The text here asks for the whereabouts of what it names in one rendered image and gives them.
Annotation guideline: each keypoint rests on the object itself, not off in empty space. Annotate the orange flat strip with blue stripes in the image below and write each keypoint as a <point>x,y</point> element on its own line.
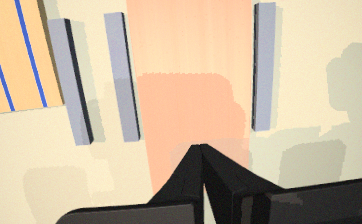
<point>28,72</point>

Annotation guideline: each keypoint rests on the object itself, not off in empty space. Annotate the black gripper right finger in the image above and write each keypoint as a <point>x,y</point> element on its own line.
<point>238,196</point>

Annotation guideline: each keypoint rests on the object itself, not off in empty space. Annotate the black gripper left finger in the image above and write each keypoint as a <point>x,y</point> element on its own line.
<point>179,201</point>

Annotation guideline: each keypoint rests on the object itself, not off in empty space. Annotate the peach strip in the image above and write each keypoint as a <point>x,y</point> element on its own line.
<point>192,61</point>

